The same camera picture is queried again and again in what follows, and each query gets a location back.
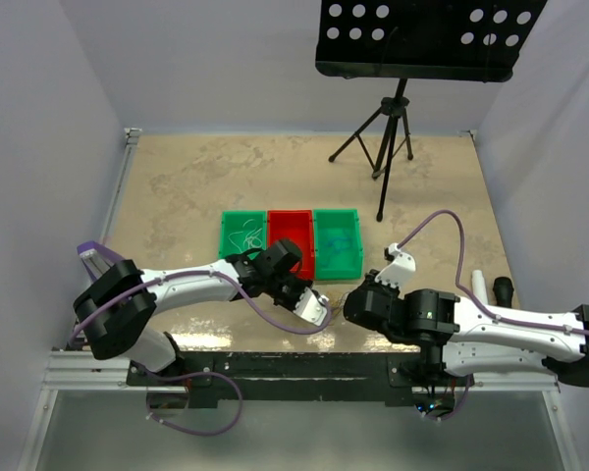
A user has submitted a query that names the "black microphone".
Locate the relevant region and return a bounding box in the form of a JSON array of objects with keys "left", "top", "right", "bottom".
[{"left": 493, "top": 276, "right": 514, "bottom": 309}]

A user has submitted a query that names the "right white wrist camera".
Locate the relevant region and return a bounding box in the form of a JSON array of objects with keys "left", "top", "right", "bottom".
[{"left": 375, "top": 242, "right": 416, "bottom": 289}]

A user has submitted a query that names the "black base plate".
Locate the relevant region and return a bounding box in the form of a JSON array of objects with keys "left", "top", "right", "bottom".
[{"left": 127, "top": 351, "right": 473, "bottom": 408}]

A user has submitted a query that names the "white microphone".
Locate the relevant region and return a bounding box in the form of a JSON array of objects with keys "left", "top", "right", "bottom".
[{"left": 471, "top": 270, "right": 491, "bottom": 305}]

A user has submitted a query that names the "black music stand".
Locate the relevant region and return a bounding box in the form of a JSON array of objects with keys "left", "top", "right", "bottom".
[{"left": 314, "top": 0, "right": 550, "bottom": 222}]

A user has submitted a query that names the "white cable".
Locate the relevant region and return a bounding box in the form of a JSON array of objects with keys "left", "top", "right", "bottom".
[{"left": 228, "top": 218, "right": 265, "bottom": 254}]

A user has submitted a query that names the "purple holder block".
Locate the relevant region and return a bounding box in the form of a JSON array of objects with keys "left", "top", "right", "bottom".
[{"left": 77, "top": 240, "right": 125, "bottom": 282}]

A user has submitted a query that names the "red plastic bin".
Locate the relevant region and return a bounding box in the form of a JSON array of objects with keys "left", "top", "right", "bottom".
[{"left": 267, "top": 209, "right": 316, "bottom": 280}]

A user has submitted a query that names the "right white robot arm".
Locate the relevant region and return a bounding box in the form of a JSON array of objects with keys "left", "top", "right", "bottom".
[{"left": 344, "top": 271, "right": 589, "bottom": 388}]

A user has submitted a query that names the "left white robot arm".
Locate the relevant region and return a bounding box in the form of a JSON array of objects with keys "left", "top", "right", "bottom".
[{"left": 72, "top": 238, "right": 328, "bottom": 385}]

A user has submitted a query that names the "green plastic bin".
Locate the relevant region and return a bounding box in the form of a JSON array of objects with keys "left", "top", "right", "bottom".
[
  {"left": 313, "top": 209, "right": 364, "bottom": 282},
  {"left": 219, "top": 211, "right": 268, "bottom": 258}
]

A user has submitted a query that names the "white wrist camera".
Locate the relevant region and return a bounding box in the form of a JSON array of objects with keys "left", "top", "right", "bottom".
[
  {"left": 375, "top": 242, "right": 416, "bottom": 289},
  {"left": 294, "top": 288, "right": 330, "bottom": 327}
]

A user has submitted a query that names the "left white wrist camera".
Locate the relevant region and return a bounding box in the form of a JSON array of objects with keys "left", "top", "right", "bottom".
[{"left": 294, "top": 288, "right": 330, "bottom": 327}]

